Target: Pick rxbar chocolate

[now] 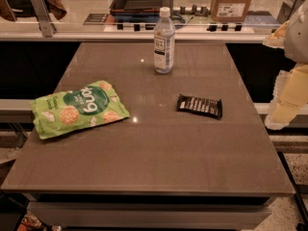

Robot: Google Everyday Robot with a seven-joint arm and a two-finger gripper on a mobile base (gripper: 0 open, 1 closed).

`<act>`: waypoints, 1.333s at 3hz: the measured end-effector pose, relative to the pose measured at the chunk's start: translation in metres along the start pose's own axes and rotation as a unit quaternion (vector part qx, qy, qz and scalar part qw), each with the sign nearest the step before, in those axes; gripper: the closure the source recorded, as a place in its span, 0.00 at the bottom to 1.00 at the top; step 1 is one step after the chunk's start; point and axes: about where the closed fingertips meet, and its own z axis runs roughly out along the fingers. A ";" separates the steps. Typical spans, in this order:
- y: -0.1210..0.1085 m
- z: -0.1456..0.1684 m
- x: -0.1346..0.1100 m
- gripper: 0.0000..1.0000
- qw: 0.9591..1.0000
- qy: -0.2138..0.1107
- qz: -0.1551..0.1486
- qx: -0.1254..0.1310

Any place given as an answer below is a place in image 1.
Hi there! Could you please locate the clear plastic tea bottle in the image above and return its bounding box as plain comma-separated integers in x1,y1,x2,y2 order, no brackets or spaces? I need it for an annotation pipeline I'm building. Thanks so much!
154,7,175,74

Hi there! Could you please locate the green snack bag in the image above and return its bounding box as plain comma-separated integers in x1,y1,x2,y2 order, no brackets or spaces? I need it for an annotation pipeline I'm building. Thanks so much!
31,80,130,140

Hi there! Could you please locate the cardboard box with label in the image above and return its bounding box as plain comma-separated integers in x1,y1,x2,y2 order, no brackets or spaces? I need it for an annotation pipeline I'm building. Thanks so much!
210,0,251,22

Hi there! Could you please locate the grey metal bracket left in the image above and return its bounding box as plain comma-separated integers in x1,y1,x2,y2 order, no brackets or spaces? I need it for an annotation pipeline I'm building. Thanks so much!
30,0,56,38

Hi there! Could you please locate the black rxbar chocolate bar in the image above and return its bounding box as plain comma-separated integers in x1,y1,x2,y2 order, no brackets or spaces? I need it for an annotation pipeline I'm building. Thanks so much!
176,94,222,119

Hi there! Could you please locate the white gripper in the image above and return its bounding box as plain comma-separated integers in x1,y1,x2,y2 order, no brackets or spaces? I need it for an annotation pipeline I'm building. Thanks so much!
263,0,308,130

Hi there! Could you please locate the grey metal bracket right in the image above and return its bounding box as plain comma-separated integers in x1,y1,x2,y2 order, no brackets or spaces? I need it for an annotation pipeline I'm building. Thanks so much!
276,0,305,23

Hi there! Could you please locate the grey metal bracket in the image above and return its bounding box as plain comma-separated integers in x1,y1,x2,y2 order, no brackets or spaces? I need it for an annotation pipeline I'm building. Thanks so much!
30,0,56,38
276,0,305,23

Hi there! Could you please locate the brown hanging cloth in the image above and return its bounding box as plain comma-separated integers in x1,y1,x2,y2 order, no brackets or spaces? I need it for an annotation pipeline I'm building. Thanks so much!
45,0,66,20

